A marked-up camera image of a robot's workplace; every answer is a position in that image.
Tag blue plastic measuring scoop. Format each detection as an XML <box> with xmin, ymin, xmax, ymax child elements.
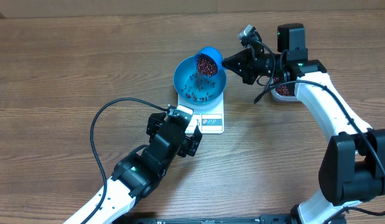
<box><xmin>193</xmin><ymin>47</ymin><xmax>223</xmax><ymax>77</ymax></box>

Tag teal metal bowl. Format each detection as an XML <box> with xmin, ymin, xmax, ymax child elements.
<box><xmin>174</xmin><ymin>57</ymin><xmax>227</xmax><ymax>106</ymax></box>

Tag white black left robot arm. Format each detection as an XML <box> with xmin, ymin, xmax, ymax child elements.
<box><xmin>65</xmin><ymin>109</ymin><xmax>202</xmax><ymax>223</ymax></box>

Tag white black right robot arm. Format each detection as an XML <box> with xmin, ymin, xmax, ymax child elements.
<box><xmin>222</xmin><ymin>23</ymin><xmax>385</xmax><ymax>224</ymax></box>

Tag white digital kitchen scale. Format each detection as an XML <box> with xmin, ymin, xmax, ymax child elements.
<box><xmin>178</xmin><ymin>94</ymin><xmax>225</xmax><ymax>134</ymax></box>

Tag red beans in bowl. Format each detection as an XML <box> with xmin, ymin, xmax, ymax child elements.
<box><xmin>181</xmin><ymin>73</ymin><xmax>216</xmax><ymax>103</ymax></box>

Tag clear container of red beans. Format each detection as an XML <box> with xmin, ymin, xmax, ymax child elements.
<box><xmin>271</xmin><ymin>85</ymin><xmax>299</xmax><ymax>103</ymax></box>

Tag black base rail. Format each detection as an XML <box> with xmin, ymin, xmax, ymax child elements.
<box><xmin>113</xmin><ymin>213</ymin><xmax>298</xmax><ymax>224</ymax></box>

